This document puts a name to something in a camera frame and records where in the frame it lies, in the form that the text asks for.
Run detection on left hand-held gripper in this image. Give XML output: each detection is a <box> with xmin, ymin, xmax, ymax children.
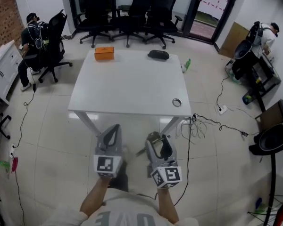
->
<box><xmin>93</xmin><ymin>123</ymin><xmax>124</xmax><ymax>178</ymax></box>

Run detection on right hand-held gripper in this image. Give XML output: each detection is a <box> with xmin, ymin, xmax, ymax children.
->
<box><xmin>145</xmin><ymin>134</ymin><xmax>183</xmax><ymax>189</ymax></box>

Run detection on person's left forearm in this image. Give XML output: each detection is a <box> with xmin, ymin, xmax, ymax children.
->
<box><xmin>79</xmin><ymin>177</ymin><xmax>112</xmax><ymax>219</ymax></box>

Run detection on person's right forearm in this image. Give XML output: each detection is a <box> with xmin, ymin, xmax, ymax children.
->
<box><xmin>155</xmin><ymin>187</ymin><xmax>180</xmax><ymax>224</ymax></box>

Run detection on white table leg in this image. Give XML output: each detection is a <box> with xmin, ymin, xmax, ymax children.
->
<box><xmin>159</xmin><ymin>116</ymin><xmax>185</xmax><ymax>137</ymax></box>
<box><xmin>73</xmin><ymin>110</ymin><xmax>101</xmax><ymax>137</ymax></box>

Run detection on person's dark trousers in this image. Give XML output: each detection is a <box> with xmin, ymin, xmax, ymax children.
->
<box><xmin>108</xmin><ymin>160</ymin><xmax>130</xmax><ymax>193</ymax></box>

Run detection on person's light printed shirt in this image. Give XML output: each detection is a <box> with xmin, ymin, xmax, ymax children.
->
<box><xmin>43</xmin><ymin>187</ymin><xmax>200</xmax><ymax>226</ymax></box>

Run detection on orange box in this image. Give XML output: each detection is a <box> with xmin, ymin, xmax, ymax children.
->
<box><xmin>94</xmin><ymin>46</ymin><xmax>115</xmax><ymax>62</ymax></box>

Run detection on green spray bottle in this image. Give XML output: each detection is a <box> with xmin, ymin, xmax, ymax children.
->
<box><xmin>180</xmin><ymin>58</ymin><xmax>192</xmax><ymax>73</ymax></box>

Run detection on black oval case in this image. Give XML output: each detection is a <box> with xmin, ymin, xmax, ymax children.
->
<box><xmin>147</xmin><ymin>49</ymin><xmax>170</xmax><ymax>62</ymax></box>

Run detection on pink plastic item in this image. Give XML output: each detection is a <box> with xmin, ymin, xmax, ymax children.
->
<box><xmin>11</xmin><ymin>156</ymin><xmax>19</xmax><ymax>173</ymax></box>

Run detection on green plastic item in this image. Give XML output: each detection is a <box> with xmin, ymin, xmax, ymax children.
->
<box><xmin>0</xmin><ymin>160</ymin><xmax>11</xmax><ymax>172</ymax></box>

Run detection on black mesh office chair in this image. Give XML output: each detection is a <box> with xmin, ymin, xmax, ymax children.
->
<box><xmin>143</xmin><ymin>0</ymin><xmax>183</xmax><ymax>50</ymax></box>
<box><xmin>110</xmin><ymin>0</ymin><xmax>152</xmax><ymax>48</ymax></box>
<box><xmin>37</xmin><ymin>8</ymin><xmax>74</xmax><ymax>84</ymax></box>
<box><xmin>74</xmin><ymin>0</ymin><xmax>114</xmax><ymax>49</ymax></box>

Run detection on black bowl-shaped stand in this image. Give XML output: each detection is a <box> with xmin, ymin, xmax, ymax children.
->
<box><xmin>248</xmin><ymin>121</ymin><xmax>283</xmax><ymax>226</ymax></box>
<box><xmin>233</xmin><ymin>21</ymin><xmax>262</xmax><ymax>60</ymax></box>

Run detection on brown cardboard box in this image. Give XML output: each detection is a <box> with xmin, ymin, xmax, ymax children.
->
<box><xmin>255</xmin><ymin>99</ymin><xmax>283</xmax><ymax>132</ymax></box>

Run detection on black low shelf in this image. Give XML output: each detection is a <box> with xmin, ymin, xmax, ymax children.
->
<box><xmin>225</xmin><ymin>55</ymin><xmax>282</xmax><ymax>113</ymax></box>

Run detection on white cabinet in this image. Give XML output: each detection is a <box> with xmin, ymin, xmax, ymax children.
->
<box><xmin>0</xmin><ymin>40</ymin><xmax>24</xmax><ymax>106</ymax></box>

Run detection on brown cardboard sheet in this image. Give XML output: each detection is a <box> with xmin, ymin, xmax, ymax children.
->
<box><xmin>219</xmin><ymin>21</ymin><xmax>251</xmax><ymax>59</ymax></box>

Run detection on black framed glass door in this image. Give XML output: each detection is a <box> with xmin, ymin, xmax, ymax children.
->
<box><xmin>182</xmin><ymin>0</ymin><xmax>241</xmax><ymax>44</ymax></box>

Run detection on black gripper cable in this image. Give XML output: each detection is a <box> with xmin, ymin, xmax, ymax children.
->
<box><xmin>173</xmin><ymin>116</ymin><xmax>194</xmax><ymax>207</ymax></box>

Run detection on tangled white cable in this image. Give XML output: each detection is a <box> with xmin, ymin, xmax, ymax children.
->
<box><xmin>175</xmin><ymin>117</ymin><xmax>211</xmax><ymax>140</ymax></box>

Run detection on black cable with adapter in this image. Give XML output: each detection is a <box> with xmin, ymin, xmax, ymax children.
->
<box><xmin>192</xmin><ymin>113</ymin><xmax>259</xmax><ymax>137</ymax></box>

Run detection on black floor cable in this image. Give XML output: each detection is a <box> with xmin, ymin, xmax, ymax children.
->
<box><xmin>13</xmin><ymin>170</ymin><xmax>27</xmax><ymax>226</ymax></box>
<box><xmin>13</xmin><ymin>83</ymin><xmax>36</xmax><ymax>148</ymax></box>
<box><xmin>216</xmin><ymin>75</ymin><xmax>231</xmax><ymax>109</ymax></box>

